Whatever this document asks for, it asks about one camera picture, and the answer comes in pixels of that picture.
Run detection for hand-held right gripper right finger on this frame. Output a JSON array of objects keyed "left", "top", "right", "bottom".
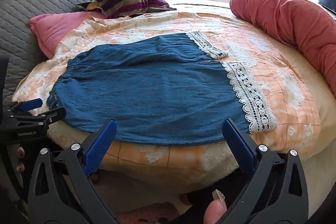
[{"left": 222, "top": 118, "right": 309, "bottom": 224}]

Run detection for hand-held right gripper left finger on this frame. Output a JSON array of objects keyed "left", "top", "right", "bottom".
[{"left": 27, "top": 120, "right": 118, "bottom": 224}]

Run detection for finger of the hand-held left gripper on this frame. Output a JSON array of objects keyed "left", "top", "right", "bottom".
[
  {"left": 10, "top": 107, "right": 67, "bottom": 127},
  {"left": 6, "top": 98, "right": 44, "bottom": 116}
]

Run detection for blue pants with lace hem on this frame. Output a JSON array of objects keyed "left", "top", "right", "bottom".
[{"left": 47, "top": 31, "right": 279, "bottom": 146}]

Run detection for person's left hand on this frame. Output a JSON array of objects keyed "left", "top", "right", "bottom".
[{"left": 14, "top": 147, "right": 27, "bottom": 173}]

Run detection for person's right hand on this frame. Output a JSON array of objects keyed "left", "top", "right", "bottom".
[{"left": 205, "top": 189, "right": 229, "bottom": 224}]

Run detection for person's black trouser leg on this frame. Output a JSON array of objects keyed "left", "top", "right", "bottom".
[{"left": 184, "top": 169, "right": 252, "bottom": 224}]

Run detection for orange printed blanket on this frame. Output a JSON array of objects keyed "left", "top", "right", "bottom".
[{"left": 12, "top": 10, "right": 322, "bottom": 174}]

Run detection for pink pillow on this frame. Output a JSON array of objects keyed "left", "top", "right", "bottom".
[{"left": 29, "top": 11, "right": 105, "bottom": 59}]

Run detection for pink dotted slipper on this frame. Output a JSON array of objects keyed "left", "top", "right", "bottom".
[{"left": 115, "top": 202, "right": 189, "bottom": 224}]

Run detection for grey quilted headboard cover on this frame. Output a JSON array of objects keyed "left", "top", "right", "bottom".
[{"left": 0, "top": 0, "right": 134, "bottom": 109}]

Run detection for purple striped pillow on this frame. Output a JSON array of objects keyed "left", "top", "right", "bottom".
[{"left": 76, "top": 0, "right": 177, "bottom": 19}]

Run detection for red rolled duvet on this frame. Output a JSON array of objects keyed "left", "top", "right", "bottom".
[{"left": 229, "top": 0, "right": 336, "bottom": 97}]

